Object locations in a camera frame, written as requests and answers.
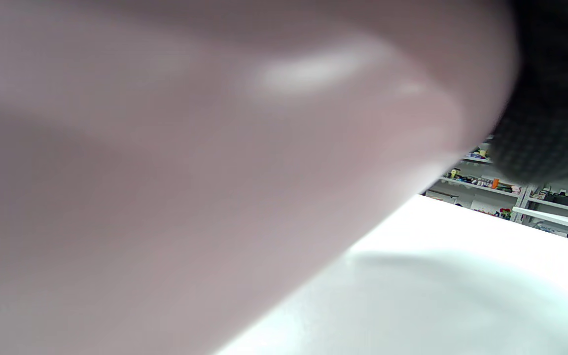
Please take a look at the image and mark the person's left hand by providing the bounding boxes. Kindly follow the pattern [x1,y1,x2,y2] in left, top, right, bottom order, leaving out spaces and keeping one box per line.
[486,0,568,184]

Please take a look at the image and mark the pink thermos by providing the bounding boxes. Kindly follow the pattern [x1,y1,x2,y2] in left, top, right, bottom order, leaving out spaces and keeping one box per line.
[0,0,521,355]

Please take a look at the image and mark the white storage shelf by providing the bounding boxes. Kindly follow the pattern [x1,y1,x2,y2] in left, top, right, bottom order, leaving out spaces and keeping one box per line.
[422,138,568,247]

